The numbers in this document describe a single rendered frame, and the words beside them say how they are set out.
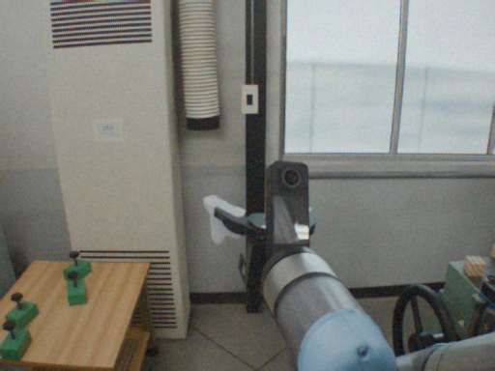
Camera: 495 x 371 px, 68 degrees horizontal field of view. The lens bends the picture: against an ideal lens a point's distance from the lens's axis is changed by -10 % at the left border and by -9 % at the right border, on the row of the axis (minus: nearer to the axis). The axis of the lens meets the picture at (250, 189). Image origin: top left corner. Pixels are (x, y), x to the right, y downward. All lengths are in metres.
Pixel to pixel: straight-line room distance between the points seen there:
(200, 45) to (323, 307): 1.52
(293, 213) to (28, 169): 1.97
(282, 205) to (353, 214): 1.79
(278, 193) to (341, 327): 0.18
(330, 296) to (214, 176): 1.73
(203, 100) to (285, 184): 1.35
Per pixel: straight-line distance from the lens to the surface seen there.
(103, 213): 1.89
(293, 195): 0.45
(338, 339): 0.32
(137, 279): 1.75
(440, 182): 2.35
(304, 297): 0.36
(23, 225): 2.47
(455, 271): 1.18
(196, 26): 1.76
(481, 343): 0.37
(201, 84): 1.77
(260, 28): 1.87
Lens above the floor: 1.46
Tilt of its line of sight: 21 degrees down
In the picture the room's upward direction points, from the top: straight up
